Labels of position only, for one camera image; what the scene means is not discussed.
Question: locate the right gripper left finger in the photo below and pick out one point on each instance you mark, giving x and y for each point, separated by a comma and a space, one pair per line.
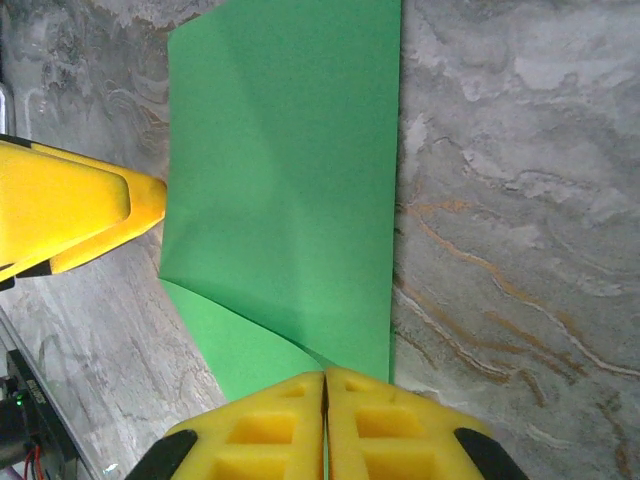
270, 440

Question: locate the aluminium mounting rail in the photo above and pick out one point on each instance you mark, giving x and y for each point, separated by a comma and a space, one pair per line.
30, 370

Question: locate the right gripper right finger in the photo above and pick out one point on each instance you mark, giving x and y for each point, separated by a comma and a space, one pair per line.
390, 440

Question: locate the green square paper sheet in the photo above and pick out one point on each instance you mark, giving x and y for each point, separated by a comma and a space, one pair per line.
280, 175

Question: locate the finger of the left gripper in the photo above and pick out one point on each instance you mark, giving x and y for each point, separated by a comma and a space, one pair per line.
145, 200
55, 210

